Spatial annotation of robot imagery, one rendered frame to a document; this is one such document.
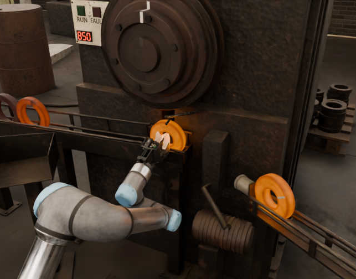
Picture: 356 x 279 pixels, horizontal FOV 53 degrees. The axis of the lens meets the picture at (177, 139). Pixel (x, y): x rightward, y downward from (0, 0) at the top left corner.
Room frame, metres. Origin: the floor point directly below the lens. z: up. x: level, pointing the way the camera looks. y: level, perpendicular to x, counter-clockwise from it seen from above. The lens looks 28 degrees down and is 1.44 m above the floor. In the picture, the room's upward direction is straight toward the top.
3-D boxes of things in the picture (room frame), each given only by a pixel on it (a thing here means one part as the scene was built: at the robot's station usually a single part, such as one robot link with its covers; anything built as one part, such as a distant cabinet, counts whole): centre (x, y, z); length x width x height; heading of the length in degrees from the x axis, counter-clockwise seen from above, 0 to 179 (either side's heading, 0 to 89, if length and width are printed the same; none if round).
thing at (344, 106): (3.01, -0.95, 0.22); 1.20 x 0.81 x 0.44; 63
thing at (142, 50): (1.22, 0.11, 1.11); 0.28 x 0.06 x 0.28; 65
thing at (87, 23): (1.55, 0.33, 1.15); 0.26 x 0.02 x 0.18; 65
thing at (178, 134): (1.31, 0.04, 0.74); 0.16 x 0.03 x 0.16; 62
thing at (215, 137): (1.22, -0.15, 0.68); 0.11 x 0.08 x 0.24; 155
